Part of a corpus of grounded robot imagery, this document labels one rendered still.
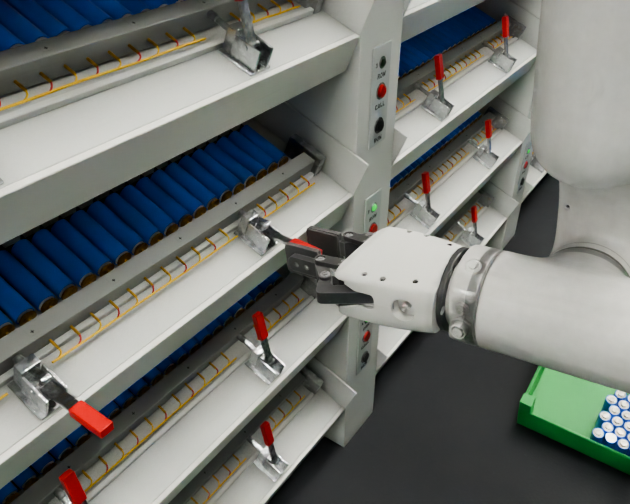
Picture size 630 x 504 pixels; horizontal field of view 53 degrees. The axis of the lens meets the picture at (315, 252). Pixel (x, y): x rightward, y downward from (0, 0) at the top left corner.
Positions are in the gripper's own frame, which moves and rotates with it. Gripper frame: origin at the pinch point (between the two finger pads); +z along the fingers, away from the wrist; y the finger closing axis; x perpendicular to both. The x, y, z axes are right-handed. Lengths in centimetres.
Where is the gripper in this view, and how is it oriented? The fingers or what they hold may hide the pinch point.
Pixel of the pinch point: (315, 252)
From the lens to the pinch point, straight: 63.2
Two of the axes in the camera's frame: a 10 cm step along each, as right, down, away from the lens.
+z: -8.1, -2.2, 5.4
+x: -1.1, -8.6, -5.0
